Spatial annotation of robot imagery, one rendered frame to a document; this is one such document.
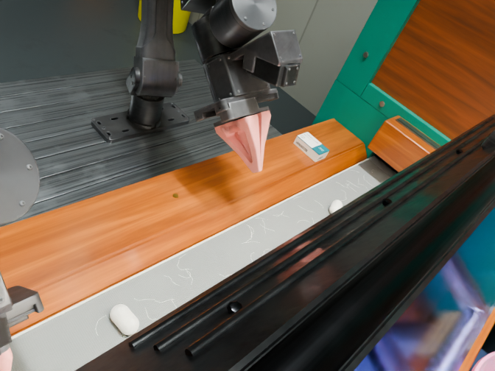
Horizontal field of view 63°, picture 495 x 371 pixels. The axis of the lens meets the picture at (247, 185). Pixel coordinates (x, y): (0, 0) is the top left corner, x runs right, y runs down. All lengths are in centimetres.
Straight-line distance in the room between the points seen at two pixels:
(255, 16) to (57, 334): 40
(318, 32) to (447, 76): 176
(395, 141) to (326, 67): 174
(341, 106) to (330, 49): 159
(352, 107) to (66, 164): 59
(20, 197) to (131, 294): 28
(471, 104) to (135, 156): 62
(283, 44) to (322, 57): 207
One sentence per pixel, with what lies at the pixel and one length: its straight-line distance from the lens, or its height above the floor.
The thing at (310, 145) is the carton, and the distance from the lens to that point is 77.
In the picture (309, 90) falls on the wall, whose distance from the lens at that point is 262.
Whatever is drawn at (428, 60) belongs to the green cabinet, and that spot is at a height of 97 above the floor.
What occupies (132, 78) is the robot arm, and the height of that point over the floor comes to 78.
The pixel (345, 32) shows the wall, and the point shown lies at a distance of 246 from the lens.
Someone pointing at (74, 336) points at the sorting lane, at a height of 74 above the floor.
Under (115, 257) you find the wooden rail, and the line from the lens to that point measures 51.
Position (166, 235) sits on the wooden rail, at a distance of 54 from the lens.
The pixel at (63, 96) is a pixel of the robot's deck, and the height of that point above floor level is 67.
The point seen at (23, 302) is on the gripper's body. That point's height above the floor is 90.
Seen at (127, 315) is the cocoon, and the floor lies 76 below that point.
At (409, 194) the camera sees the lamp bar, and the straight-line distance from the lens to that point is 17.
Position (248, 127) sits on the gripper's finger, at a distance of 50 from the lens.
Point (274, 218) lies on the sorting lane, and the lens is 65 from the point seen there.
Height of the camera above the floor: 118
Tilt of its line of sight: 40 degrees down
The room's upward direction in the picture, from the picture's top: 25 degrees clockwise
